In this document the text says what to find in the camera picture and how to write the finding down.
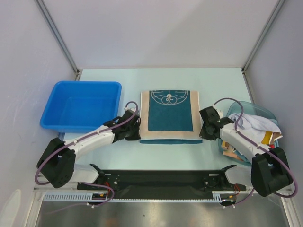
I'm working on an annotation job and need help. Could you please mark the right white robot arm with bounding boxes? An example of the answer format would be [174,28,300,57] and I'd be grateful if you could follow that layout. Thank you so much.
[199,106,294,197]

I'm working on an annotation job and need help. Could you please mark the teal beige Doraemon towel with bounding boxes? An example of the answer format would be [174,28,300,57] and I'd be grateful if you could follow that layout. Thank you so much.
[139,89,203,145]

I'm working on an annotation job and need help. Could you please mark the white lavender towel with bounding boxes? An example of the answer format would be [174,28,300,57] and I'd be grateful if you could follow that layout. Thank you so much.
[238,113,282,143]

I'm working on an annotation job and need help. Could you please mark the blue plastic bin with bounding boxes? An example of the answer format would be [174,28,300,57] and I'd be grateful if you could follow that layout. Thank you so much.
[40,81,122,133]

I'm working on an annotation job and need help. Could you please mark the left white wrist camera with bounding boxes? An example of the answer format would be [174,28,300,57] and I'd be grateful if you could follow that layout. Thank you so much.
[123,107,138,118]

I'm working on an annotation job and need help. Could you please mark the yellow white towel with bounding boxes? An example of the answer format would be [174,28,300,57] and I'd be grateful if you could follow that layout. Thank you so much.
[218,131,283,163]

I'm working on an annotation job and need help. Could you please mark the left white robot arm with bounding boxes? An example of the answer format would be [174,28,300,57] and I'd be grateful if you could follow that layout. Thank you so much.
[35,109,140,189]

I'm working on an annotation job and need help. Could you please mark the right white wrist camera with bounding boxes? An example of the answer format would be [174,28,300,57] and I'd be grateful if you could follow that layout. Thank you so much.
[212,105,223,118]

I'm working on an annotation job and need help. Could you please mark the white slotted cable duct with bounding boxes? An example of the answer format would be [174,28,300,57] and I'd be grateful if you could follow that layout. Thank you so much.
[44,191,251,204]

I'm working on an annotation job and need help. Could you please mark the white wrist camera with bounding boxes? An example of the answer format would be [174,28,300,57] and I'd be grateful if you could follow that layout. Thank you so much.
[123,107,138,118]
[212,105,223,118]

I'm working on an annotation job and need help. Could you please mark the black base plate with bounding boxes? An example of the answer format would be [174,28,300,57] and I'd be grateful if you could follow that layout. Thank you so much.
[64,165,251,201]

